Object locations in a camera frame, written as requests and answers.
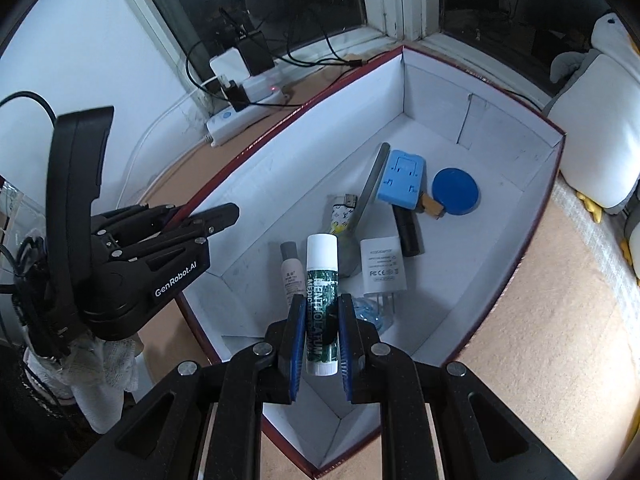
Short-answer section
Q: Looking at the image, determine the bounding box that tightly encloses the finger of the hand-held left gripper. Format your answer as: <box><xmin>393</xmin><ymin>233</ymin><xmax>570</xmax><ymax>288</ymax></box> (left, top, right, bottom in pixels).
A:
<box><xmin>92</xmin><ymin>204</ymin><xmax>183</xmax><ymax>241</ymax></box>
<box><xmin>107</xmin><ymin>203</ymin><xmax>240</xmax><ymax>266</ymax></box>

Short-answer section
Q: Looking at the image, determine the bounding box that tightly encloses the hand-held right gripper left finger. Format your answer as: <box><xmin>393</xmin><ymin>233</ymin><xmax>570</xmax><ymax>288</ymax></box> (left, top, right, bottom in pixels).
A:
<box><xmin>60</xmin><ymin>294</ymin><xmax>308</xmax><ymax>480</ymax></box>

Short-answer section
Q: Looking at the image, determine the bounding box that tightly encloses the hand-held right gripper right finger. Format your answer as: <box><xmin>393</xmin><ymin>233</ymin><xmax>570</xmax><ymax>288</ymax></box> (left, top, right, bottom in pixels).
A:
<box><xmin>337</xmin><ymin>294</ymin><xmax>596</xmax><ymax>480</ymax></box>

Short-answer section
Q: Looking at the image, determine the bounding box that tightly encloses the small clear blue bottle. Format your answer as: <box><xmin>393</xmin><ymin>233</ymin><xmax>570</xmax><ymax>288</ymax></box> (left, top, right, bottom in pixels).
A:
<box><xmin>352</xmin><ymin>296</ymin><xmax>396</xmax><ymax>333</ymax></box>

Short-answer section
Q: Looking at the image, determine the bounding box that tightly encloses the small pink cosmetic bottle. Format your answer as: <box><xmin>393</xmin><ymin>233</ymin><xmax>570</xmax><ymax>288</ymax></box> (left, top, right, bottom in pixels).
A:
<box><xmin>279</xmin><ymin>241</ymin><xmax>307</xmax><ymax>311</ymax></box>

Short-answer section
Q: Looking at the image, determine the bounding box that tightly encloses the white green lip balm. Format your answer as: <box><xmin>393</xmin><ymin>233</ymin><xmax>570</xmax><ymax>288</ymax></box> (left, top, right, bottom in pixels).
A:
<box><xmin>305</xmin><ymin>233</ymin><xmax>341</xmax><ymax>377</ymax></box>

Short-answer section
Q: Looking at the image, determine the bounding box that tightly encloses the white usb wall adapter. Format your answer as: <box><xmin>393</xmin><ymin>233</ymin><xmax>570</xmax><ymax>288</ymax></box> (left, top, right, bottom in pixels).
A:
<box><xmin>360</xmin><ymin>237</ymin><xmax>408</xmax><ymax>311</ymax></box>

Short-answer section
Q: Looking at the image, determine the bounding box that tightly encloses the patterned white lighter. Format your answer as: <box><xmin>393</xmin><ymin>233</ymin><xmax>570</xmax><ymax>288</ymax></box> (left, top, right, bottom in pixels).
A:
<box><xmin>326</xmin><ymin>192</ymin><xmax>359</xmax><ymax>236</ymax></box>

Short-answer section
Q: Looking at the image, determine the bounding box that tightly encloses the black stick case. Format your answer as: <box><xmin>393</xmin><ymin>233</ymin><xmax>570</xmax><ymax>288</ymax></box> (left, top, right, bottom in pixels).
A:
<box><xmin>392</xmin><ymin>205</ymin><xmax>425</xmax><ymax>257</ymax></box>

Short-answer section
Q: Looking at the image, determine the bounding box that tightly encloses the white cardboard box maroon rim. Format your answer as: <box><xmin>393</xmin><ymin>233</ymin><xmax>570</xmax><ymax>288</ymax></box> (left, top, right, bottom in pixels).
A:
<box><xmin>175</xmin><ymin>45</ymin><xmax>567</xmax><ymax>478</ymax></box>

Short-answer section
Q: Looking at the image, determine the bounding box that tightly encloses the grey nail file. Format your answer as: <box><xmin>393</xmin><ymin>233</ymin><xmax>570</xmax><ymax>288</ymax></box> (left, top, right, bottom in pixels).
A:
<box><xmin>339</xmin><ymin>142</ymin><xmax>392</xmax><ymax>278</ymax></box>

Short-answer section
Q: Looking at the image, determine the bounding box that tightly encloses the blue phone stand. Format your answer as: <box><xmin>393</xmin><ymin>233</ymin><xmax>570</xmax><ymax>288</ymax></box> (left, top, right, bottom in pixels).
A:
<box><xmin>377</xmin><ymin>149</ymin><xmax>427</xmax><ymax>211</ymax></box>

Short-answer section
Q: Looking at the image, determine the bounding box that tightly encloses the blue round tin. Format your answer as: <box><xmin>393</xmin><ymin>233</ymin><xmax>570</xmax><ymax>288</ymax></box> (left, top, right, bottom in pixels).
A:
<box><xmin>432</xmin><ymin>167</ymin><xmax>481</xmax><ymax>216</ymax></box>

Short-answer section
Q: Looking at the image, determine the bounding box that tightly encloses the clear acrylic organizer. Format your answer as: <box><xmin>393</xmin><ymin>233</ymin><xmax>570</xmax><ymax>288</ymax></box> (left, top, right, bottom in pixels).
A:
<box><xmin>0</xmin><ymin>175</ymin><xmax>31</xmax><ymax>246</ymax></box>

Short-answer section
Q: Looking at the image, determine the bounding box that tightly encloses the white power strip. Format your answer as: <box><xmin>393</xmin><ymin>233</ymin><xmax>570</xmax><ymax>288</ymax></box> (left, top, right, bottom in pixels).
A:
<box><xmin>206</xmin><ymin>85</ymin><xmax>293</xmax><ymax>148</ymax></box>

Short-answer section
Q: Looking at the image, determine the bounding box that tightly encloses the small black plug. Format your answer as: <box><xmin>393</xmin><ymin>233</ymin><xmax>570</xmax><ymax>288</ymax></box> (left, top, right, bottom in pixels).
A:
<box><xmin>220</xmin><ymin>80</ymin><xmax>250</xmax><ymax>111</ymax></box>

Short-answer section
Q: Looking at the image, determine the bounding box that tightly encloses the white flat charger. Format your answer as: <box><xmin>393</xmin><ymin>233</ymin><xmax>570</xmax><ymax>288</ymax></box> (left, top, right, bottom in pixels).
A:
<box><xmin>209</xmin><ymin>49</ymin><xmax>253</xmax><ymax>86</ymax></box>

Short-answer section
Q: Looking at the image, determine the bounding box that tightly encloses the black charger block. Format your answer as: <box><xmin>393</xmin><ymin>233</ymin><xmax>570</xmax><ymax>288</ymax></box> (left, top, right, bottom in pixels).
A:
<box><xmin>235</xmin><ymin>30</ymin><xmax>275</xmax><ymax>75</ymax></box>

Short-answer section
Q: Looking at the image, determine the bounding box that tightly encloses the small penguin plush toy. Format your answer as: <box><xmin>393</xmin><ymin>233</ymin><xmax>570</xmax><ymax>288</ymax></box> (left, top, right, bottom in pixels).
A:
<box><xmin>617</xmin><ymin>210</ymin><xmax>640</xmax><ymax>281</ymax></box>

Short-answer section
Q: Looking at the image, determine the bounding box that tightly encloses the large penguin plush toy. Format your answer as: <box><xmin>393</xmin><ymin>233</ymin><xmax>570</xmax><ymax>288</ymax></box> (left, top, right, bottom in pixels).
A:
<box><xmin>542</xmin><ymin>12</ymin><xmax>640</xmax><ymax>216</ymax></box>

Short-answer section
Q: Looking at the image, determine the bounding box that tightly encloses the white power cord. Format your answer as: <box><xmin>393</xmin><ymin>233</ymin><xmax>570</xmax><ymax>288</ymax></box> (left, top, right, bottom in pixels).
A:
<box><xmin>122</xmin><ymin>132</ymin><xmax>213</xmax><ymax>203</ymax></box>

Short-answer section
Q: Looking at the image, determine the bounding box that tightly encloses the thin white cable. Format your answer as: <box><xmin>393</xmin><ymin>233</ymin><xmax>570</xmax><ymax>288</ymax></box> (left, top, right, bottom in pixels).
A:
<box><xmin>124</xmin><ymin>77</ymin><xmax>221</xmax><ymax>186</ymax></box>

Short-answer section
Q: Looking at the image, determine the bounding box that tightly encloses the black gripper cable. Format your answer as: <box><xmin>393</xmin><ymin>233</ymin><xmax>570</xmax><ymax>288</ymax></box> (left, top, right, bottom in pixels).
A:
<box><xmin>0</xmin><ymin>91</ymin><xmax>58</xmax><ymax>361</ymax></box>

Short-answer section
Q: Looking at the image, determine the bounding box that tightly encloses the black charging cable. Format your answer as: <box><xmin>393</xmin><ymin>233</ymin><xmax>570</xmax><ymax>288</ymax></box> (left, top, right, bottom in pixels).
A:
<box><xmin>320</xmin><ymin>25</ymin><xmax>364</xmax><ymax>69</ymax></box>
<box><xmin>185</xmin><ymin>40</ymin><xmax>293</xmax><ymax>111</ymax></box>
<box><xmin>272</xmin><ymin>35</ymin><xmax>351</xmax><ymax>67</ymax></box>

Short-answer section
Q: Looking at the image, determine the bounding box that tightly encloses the white window frame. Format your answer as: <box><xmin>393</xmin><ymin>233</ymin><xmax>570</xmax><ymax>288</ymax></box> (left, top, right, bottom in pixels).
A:
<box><xmin>107</xmin><ymin>0</ymin><xmax>556</xmax><ymax>106</ymax></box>

